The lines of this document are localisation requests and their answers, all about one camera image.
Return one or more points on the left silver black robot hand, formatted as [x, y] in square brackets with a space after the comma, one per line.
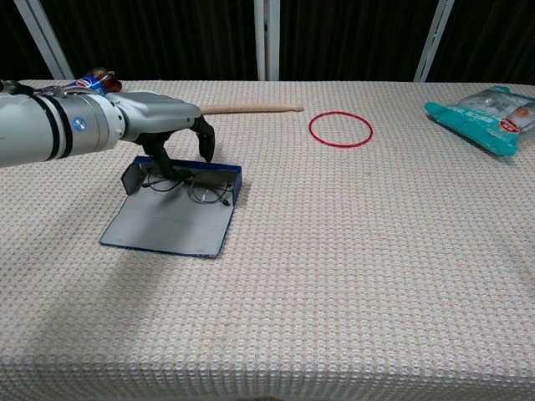
[154, 115]

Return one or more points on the thin wire-frame eyeglasses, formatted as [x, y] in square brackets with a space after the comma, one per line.
[193, 188]

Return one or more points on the blue pencil case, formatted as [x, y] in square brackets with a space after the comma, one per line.
[167, 225]

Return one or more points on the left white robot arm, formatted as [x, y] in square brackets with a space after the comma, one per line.
[42, 129]

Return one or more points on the small cola bottle blue label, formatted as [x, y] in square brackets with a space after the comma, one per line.
[94, 83]

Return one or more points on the black pleated curtain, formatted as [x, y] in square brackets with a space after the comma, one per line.
[347, 37]
[493, 42]
[16, 50]
[167, 37]

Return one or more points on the long wooden stick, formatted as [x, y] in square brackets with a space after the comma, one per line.
[251, 108]

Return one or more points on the beige woven tablecloth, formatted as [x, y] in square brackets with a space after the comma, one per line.
[334, 271]

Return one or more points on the teal clear snack packet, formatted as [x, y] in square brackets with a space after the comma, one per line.
[480, 121]

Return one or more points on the white metal frame post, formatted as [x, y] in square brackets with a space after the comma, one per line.
[266, 42]
[46, 42]
[434, 42]

